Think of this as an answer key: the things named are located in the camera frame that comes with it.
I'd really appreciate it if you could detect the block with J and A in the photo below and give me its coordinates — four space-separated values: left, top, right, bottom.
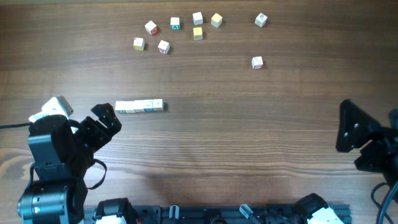
114 101 126 113

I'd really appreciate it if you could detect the block with seven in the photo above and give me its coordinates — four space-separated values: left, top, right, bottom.
134 100 146 113

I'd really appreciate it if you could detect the block with number eight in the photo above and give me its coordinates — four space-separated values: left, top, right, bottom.
143 100 154 112

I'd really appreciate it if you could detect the block red side top row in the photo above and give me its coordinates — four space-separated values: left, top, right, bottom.
152 99 164 111

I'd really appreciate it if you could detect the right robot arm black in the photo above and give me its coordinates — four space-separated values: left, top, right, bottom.
290 99 397 224

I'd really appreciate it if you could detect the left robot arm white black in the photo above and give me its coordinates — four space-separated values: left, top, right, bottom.
17 103 122 223

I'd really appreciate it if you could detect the yellow side block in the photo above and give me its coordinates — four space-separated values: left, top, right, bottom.
133 37 145 51

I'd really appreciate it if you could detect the block red W side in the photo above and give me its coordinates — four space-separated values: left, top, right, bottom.
158 40 170 54

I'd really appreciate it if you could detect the block with red M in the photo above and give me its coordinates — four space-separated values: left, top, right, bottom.
145 21 159 35

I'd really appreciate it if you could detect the block with green A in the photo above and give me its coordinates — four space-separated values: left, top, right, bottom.
170 17 180 30

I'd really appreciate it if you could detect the block with red I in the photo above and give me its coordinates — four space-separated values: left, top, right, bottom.
251 56 264 70

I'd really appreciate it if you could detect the yellow block lower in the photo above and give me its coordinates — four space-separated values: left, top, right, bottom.
193 27 203 40

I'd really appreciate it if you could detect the white block top row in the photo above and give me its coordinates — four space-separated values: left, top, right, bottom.
192 12 203 26

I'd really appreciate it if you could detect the white block far right top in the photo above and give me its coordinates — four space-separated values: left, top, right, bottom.
254 12 268 27

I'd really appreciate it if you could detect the yellow top block upper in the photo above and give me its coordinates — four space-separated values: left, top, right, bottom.
211 13 223 27

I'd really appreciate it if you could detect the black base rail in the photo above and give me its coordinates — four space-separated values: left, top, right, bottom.
83 203 353 224

